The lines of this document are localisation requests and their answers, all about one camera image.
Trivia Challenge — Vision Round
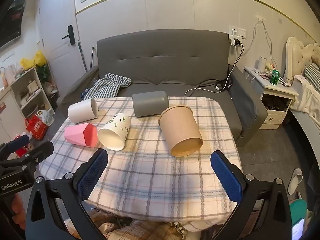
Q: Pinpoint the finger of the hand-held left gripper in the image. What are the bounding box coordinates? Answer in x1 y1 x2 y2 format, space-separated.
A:
15 141 55 172
0 134 30 160

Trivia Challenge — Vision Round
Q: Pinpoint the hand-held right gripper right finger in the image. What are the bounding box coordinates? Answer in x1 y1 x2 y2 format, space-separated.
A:
210 150 293 240

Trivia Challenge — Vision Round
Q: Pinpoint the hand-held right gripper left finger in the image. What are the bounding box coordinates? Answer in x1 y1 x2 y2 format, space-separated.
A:
25 148 109 240

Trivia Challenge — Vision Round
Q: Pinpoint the brown paper cup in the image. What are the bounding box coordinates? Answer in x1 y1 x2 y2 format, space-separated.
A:
158 105 203 157

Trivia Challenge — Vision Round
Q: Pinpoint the pink faceted cup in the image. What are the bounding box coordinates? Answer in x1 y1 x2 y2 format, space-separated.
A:
64 122 98 148

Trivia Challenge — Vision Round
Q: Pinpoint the white leaf print cup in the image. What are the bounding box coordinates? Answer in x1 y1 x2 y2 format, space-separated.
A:
97 113 132 151

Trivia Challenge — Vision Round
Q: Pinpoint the plain white cup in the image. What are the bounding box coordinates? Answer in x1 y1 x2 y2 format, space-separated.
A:
68 98 99 124

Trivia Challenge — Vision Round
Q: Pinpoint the grey cup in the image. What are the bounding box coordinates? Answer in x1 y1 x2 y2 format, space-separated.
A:
132 91 170 117

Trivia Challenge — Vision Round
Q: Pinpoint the person's left hand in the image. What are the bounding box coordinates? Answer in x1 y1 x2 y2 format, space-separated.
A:
10 194 27 230

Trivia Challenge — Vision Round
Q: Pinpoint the red shopping bag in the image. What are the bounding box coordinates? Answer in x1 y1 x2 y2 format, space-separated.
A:
26 115 49 140

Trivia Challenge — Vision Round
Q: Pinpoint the white cabinet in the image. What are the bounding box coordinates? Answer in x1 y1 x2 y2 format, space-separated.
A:
0 90 25 140

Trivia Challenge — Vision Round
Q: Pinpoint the white plastic bag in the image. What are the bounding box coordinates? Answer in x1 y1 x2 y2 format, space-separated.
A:
37 109 55 125

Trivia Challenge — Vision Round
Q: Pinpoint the white open shelf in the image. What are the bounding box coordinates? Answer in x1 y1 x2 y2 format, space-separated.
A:
10 66 55 128

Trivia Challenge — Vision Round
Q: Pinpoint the plaid tablecloth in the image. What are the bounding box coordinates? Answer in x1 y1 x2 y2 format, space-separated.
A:
39 96 242 233

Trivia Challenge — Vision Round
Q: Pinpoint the white slipper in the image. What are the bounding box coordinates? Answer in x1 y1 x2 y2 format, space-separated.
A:
287 168 303 195

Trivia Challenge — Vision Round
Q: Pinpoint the green plant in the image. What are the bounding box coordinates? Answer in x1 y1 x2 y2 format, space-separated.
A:
36 64 52 85

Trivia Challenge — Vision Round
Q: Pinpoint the teal stool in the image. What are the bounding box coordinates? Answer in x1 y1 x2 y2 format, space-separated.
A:
290 200 307 240

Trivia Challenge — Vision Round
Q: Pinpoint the white nightstand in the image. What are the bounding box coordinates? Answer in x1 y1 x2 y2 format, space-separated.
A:
244 66 299 130

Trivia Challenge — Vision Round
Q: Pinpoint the yellow plastic bag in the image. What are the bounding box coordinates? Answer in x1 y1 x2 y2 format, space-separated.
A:
20 50 48 68

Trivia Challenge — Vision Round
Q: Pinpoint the white door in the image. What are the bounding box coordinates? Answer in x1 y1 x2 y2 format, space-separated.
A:
37 0 85 100

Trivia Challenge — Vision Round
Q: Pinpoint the checked cloth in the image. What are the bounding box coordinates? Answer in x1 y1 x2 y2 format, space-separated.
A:
81 72 132 100

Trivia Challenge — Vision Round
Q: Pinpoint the smartphone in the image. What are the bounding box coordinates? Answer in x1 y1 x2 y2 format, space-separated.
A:
292 218 305 240

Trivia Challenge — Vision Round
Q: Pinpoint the green drink can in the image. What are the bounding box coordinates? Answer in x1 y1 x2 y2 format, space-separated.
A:
270 69 281 85

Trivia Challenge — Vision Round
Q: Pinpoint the cream bedding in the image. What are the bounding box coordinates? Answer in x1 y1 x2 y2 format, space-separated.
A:
290 75 320 128

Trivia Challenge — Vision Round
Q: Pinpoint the black door lock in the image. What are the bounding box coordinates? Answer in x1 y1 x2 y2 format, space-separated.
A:
62 25 75 45

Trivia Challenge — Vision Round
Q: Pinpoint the grey sofa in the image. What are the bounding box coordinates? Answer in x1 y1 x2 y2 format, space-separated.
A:
60 29 268 147

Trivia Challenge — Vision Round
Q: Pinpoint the green checked pillow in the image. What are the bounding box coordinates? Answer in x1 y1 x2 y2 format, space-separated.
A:
304 63 320 93

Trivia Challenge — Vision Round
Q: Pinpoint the cream bed headboard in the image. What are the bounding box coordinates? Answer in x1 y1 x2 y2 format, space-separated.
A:
285 36 320 85

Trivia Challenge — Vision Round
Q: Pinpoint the mop handle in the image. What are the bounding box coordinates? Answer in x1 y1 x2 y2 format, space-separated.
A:
77 40 88 72

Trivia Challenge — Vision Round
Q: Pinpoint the black cable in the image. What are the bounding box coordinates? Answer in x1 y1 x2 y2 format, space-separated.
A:
185 44 244 97

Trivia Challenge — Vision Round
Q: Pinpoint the dark wall screen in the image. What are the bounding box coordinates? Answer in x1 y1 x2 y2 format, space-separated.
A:
0 0 27 48

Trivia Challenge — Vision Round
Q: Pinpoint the white cable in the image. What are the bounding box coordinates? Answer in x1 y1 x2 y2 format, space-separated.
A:
244 15 284 80

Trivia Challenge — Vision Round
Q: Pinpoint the white wall socket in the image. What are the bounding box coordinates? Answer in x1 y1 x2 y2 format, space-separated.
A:
229 25 239 46

